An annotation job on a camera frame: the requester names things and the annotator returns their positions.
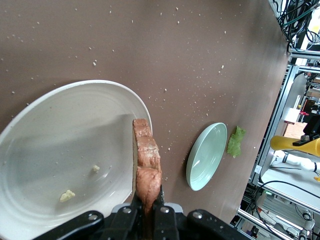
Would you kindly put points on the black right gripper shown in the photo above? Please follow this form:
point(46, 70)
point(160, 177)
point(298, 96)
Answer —
point(313, 126)

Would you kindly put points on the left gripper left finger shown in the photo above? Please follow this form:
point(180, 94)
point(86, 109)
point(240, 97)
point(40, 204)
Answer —
point(125, 225)

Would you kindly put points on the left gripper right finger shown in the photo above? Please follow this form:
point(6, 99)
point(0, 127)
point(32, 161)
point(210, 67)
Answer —
point(170, 225)

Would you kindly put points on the green lettuce leaf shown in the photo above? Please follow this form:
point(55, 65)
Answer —
point(235, 145)

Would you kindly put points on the brown bread slice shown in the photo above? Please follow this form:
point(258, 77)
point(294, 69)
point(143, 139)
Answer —
point(147, 155)

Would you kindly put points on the mint green plate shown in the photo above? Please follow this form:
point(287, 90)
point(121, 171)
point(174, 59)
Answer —
point(207, 155)

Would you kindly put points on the beige plate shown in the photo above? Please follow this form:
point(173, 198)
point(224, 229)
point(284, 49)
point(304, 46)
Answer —
point(57, 140)

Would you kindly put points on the small yellowish bread crumb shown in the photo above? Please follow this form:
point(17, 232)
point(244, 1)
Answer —
point(96, 168)

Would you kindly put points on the large yellowish bread crumb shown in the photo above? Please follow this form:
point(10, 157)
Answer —
point(67, 196)

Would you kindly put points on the brown tablecloth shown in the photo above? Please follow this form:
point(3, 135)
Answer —
point(175, 50)

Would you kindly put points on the aluminium frame rack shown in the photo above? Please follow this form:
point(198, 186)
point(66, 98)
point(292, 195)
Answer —
point(277, 112)

